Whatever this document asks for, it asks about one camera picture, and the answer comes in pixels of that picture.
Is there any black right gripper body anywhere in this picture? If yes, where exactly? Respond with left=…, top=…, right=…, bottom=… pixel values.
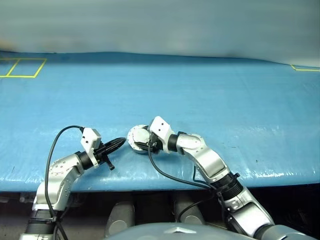
left=147, top=133, right=163, bottom=154

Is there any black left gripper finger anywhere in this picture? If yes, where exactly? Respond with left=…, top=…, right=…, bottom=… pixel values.
left=103, top=137, right=126, bottom=150
left=104, top=140, right=126, bottom=154

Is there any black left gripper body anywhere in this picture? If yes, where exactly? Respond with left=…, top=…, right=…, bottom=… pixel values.
left=93, top=143, right=115, bottom=172

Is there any round grey hinged motor lid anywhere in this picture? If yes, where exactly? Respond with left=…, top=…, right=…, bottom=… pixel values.
left=126, top=124, right=152, bottom=149

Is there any blue plastic table cover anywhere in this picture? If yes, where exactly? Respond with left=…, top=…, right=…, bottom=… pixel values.
left=0, top=50, right=320, bottom=193

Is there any dark grey rounded cylinder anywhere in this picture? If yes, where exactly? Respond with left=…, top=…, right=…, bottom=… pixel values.
left=173, top=198, right=206, bottom=225
left=104, top=202, right=136, bottom=238

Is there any grey-blue robot torso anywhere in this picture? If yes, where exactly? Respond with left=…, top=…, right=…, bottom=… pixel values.
left=106, top=223, right=216, bottom=240

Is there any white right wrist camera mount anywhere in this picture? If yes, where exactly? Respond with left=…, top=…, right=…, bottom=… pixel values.
left=148, top=115, right=175, bottom=154

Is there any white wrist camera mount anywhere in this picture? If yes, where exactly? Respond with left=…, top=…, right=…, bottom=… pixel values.
left=148, top=115, right=175, bottom=154
left=80, top=127, right=102, bottom=168

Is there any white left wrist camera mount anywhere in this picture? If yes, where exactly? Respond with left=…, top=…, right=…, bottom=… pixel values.
left=80, top=127, right=102, bottom=168

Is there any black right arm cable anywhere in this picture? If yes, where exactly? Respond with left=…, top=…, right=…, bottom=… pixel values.
left=147, top=146, right=227, bottom=223

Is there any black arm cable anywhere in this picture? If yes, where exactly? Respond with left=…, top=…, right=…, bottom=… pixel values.
left=45, top=125, right=86, bottom=240
left=147, top=146, right=227, bottom=223

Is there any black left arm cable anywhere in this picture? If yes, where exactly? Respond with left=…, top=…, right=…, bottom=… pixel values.
left=45, top=125, right=86, bottom=240

